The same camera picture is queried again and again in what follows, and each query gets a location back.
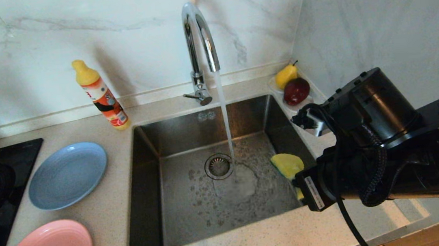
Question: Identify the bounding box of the yellow green fish-shaped sponge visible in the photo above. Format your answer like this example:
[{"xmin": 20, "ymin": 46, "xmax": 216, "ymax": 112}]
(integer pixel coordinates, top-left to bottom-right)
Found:
[{"xmin": 270, "ymin": 151, "xmax": 308, "ymax": 203}]

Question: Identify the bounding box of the chrome curved faucet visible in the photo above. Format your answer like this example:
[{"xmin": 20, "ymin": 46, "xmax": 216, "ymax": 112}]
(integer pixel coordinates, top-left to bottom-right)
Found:
[{"xmin": 173, "ymin": 0, "xmax": 225, "ymax": 108}]

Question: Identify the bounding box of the orange yellow detergent bottle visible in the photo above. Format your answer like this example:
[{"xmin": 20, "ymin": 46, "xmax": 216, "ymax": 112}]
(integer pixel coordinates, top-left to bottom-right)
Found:
[{"xmin": 71, "ymin": 55, "xmax": 131, "ymax": 135}]

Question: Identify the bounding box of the stainless steel sink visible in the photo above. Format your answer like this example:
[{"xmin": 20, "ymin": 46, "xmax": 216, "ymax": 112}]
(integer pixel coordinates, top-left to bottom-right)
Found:
[{"xmin": 114, "ymin": 90, "xmax": 326, "ymax": 246}]

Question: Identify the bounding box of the round metal drain strainer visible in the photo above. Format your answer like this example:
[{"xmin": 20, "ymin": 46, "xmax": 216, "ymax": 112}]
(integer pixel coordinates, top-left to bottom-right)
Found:
[{"xmin": 203, "ymin": 151, "xmax": 236, "ymax": 182}]

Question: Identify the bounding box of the dark red apple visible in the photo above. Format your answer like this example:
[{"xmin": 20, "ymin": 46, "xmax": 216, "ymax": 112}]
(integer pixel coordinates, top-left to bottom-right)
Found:
[{"xmin": 282, "ymin": 76, "xmax": 312, "ymax": 106}]

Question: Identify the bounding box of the small white dish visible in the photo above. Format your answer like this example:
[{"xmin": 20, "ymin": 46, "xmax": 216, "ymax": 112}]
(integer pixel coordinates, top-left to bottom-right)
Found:
[{"xmin": 267, "ymin": 71, "xmax": 315, "ymax": 117}]

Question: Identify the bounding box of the yellow pear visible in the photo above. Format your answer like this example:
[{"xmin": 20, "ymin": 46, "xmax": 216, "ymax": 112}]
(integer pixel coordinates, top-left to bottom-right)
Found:
[{"xmin": 273, "ymin": 61, "xmax": 301, "ymax": 90}]

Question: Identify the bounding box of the blue plate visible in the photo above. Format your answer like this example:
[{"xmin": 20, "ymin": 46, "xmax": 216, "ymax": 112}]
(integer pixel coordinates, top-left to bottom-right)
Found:
[{"xmin": 24, "ymin": 140, "xmax": 112, "ymax": 212}]

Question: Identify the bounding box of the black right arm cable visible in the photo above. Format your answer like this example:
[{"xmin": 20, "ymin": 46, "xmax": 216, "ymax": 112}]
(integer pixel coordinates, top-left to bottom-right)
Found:
[{"xmin": 303, "ymin": 98, "xmax": 374, "ymax": 246}]

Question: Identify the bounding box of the black braided cable sleeve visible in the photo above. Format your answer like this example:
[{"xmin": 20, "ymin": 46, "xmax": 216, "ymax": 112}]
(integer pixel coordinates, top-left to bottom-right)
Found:
[{"xmin": 353, "ymin": 122, "xmax": 394, "ymax": 208}]

